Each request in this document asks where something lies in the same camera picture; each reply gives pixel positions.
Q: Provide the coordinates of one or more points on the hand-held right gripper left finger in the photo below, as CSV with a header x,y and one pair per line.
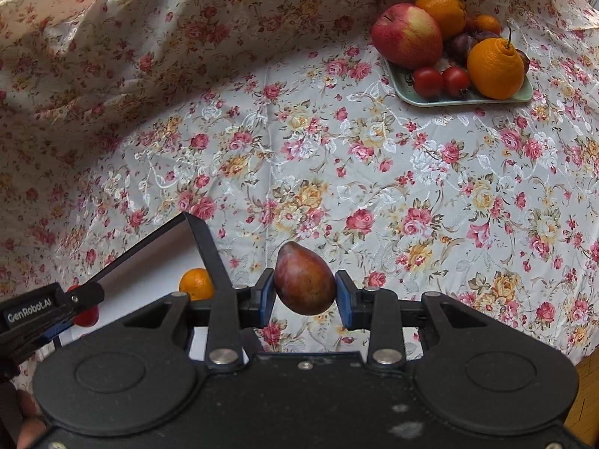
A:
x,y
266,297

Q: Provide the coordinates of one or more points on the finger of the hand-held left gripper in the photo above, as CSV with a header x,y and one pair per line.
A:
x,y
86,294

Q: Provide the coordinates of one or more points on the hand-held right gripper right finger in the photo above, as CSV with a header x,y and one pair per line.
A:
x,y
344,299

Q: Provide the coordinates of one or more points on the red cherry tomato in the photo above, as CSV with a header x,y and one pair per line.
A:
x,y
88,317
456,82
427,83

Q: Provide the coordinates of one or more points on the purple plum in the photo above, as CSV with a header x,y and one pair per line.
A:
x,y
486,36
304,280
523,60
461,46

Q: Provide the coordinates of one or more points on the black cardboard box white inside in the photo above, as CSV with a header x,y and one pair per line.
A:
x,y
140,280

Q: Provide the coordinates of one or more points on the small tangerine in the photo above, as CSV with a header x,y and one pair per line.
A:
x,y
488,23
196,284

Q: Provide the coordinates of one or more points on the person's left hand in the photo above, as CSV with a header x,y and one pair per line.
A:
x,y
30,425

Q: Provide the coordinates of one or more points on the floral tablecloth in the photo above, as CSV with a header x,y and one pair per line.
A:
x,y
374,173

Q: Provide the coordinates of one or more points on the pale green plate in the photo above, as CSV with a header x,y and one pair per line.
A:
x,y
412,98

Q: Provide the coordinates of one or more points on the red apple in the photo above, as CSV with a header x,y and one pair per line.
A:
x,y
407,35

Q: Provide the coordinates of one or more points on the large orange with stem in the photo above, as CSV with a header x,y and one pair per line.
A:
x,y
496,70

